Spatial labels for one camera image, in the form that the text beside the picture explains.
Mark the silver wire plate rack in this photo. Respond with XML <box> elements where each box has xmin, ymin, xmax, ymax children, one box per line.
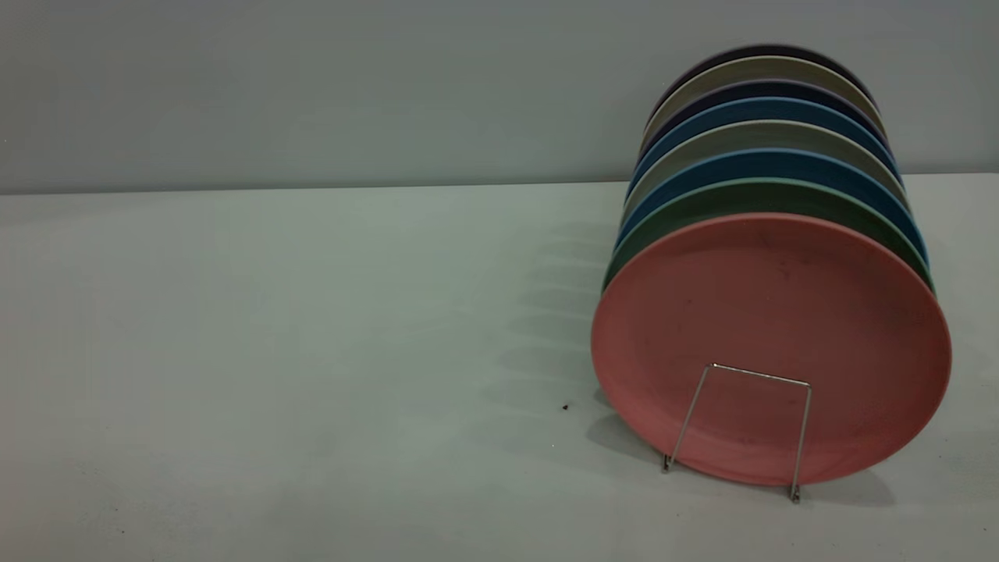
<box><xmin>662</xmin><ymin>363</ymin><xmax>813</xmax><ymax>504</ymax></box>

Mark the pink round plate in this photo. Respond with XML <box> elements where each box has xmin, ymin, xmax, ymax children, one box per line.
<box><xmin>591</xmin><ymin>213</ymin><xmax>953</xmax><ymax>486</ymax></box>

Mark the blue round plate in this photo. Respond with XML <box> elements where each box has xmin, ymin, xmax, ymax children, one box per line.
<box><xmin>628</xmin><ymin>97</ymin><xmax>903</xmax><ymax>197</ymax></box>
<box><xmin>615</xmin><ymin>148</ymin><xmax>930</xmax><ymax>263</ymax></box>

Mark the dark purple round plate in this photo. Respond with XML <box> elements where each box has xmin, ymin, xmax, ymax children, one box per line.
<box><xmin>638</xmin><ymin>79</ymin><xmax>891</xmax><ymax>158</ymax></box>
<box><xmin>652</xmin><ymin>44</ymin><xmax>876</xmax><ymax>112</ymax></box>

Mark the beige round plate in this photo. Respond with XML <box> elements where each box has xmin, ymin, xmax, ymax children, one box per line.
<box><xmin>622</xmin><ymin>119</ymin><xmax>911</xmax><ymax>229</ymax></box>
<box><xmin>644</xmin><ymin>56</ymin><xmax>883</xmax><ymax>138</ymax></box>

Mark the green round plate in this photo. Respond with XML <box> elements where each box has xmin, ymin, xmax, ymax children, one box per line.
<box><xmin>601</xmin><ymin>178</ymin><xmax>935</xmax><ymax>294</ymax></box>

